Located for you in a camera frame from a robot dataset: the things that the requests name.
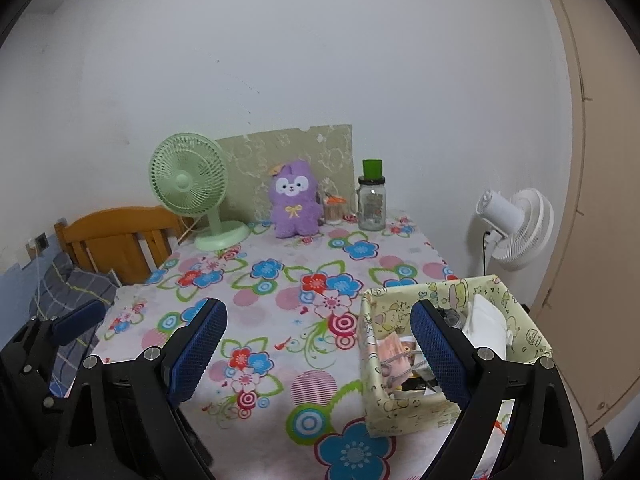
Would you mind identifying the beige door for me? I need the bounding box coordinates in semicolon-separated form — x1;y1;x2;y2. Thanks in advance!
530;0;640;433

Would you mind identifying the white drawstring pouch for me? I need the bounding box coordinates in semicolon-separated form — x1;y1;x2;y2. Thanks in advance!
461;294;511;358

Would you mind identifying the purple plush toy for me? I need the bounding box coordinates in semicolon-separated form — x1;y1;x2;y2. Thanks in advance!
269;160;323;239

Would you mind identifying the floral tablecloth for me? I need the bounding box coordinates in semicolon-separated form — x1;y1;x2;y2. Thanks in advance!
85;217;516;480

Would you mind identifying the green printed board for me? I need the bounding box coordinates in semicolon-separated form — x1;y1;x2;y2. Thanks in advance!
215;124;353;223

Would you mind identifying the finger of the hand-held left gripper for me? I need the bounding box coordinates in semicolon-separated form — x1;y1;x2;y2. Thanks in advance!
22;299;107;356

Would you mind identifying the white standing fan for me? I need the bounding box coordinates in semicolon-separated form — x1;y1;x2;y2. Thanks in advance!
475;188;555;272

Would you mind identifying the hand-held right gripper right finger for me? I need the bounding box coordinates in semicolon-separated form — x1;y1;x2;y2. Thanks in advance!
410;300;586;480

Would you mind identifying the grey plaid bedding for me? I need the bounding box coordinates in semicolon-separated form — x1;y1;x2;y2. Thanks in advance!
27;252;118;396

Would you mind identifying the yellow printed storage box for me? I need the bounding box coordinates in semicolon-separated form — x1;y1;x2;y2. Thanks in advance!
360;275;553;437

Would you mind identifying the pink packet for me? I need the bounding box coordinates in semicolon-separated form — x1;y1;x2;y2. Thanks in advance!
375;334;408;376

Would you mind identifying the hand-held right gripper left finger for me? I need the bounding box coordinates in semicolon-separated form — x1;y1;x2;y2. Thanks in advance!
52;297;228;480

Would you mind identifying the green desk fan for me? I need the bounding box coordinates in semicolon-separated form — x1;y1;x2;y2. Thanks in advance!
149;132;250;252

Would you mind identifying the cotton swab jar orange lid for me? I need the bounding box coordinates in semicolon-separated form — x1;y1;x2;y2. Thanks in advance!
322;195;347;226

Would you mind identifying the glass jar mug green lid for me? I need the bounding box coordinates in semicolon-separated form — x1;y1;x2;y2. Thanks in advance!
356;159;388;232

